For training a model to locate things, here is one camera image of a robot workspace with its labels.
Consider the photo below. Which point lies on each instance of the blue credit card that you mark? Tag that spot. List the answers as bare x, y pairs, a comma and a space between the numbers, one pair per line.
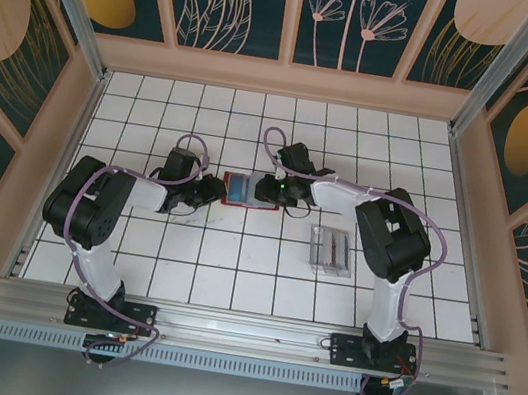
238, 189

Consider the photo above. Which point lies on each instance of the red card holder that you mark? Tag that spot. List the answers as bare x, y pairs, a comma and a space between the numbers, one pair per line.
242, 205

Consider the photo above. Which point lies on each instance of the clear acrylic card box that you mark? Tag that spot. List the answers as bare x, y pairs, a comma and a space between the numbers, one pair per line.
315, 257

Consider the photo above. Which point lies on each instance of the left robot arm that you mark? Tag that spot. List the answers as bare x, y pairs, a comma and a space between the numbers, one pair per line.
99, 271

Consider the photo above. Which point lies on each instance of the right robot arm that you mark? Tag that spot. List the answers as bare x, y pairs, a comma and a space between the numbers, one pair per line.
334, 199

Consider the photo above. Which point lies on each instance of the small electronics board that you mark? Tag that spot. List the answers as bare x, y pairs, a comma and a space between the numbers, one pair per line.
397, 383

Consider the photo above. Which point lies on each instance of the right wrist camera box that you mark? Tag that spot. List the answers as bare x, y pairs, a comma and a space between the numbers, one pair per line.
280, 174

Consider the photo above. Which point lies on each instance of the aluminium side rail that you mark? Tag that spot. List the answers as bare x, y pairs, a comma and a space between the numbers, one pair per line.
461, 190
82, 126

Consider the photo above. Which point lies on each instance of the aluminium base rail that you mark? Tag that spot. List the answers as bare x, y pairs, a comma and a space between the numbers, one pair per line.
242, 328

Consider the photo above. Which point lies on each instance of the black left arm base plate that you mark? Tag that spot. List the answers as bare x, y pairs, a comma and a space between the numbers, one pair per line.
143, 314

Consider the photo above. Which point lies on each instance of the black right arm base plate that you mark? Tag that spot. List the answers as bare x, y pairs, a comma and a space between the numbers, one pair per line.
345, 350

